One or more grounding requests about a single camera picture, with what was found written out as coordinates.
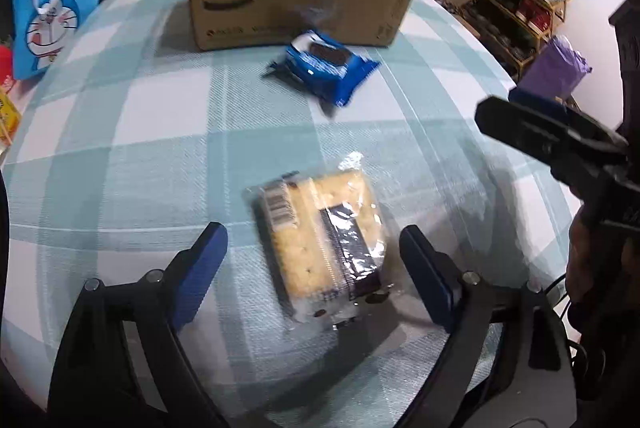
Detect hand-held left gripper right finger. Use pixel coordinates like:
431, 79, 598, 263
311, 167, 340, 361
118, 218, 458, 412
399, 225, 578, 428

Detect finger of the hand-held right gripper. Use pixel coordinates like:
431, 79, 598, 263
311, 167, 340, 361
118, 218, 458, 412
475, 96, 628, 181
509, 87, 608, 134

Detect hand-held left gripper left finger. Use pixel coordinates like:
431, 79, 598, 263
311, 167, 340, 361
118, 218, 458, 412
47, 222, 230, 428

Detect clear cracker packet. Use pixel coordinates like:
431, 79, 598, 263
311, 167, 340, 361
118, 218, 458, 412
244, 151, 397, 333

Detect blue cookie packet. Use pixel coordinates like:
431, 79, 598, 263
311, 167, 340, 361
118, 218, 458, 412
262, 30, 382, 109

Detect person's right hand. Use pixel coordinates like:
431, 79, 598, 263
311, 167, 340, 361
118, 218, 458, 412
566, 203, 632, 311

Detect purple gift bag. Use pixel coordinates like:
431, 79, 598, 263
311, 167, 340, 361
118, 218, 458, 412
517, 36, 594, 102

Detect checked teal white tablecloth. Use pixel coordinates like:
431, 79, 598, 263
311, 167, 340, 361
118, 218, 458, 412
0, 0, 583, 428

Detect yellow snack box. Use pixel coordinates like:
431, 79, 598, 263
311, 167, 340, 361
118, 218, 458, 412
0, 86, 22, 145

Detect red white snack bag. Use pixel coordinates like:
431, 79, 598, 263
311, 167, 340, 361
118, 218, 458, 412
0, 46, 16, 95

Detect blue cartoon gift bag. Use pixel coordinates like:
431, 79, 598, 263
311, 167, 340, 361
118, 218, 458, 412
11, 0, 109, 82

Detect black cable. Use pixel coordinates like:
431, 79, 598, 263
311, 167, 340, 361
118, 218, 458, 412
544, 275, 603, 401

